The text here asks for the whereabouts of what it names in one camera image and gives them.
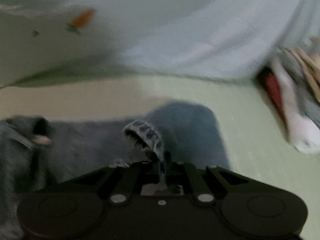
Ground blue denim jeans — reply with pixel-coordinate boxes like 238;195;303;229
1;101;229;239

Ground light carrot print curtain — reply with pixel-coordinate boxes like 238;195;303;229
1;0;319;85

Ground white folded garment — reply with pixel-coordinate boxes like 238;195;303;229
271;56;319;154

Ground striped folded garment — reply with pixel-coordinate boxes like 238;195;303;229
283;36;319;126

